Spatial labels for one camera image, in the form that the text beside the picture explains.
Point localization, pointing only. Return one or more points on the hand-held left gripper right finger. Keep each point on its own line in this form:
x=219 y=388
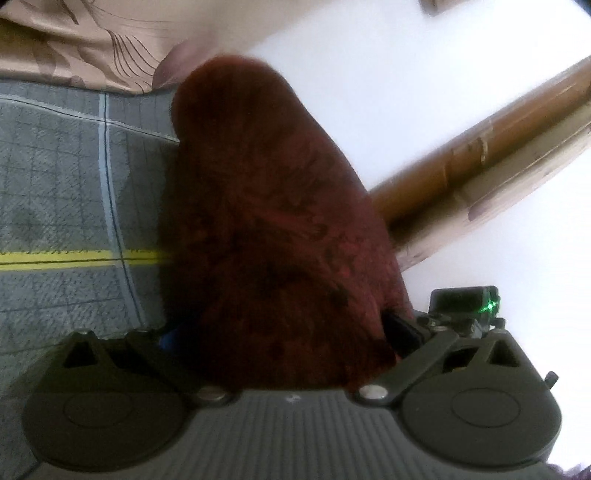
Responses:
x=402 y=333

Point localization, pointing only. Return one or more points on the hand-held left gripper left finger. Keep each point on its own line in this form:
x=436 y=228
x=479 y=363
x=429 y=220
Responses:
x=168 y=341

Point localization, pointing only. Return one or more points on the dark red knit garment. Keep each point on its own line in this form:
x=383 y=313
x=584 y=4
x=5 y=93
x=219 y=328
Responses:
x=277 y=230

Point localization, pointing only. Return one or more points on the wooden frame rail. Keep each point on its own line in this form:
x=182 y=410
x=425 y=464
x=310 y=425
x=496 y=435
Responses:
x=485 y=161

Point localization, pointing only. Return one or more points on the grey checked blanket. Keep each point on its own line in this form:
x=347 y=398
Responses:
x=60 y=194

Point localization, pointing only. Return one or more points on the beige patterned cloth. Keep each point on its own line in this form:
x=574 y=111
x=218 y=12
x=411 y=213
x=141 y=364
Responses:
x=92 y=41

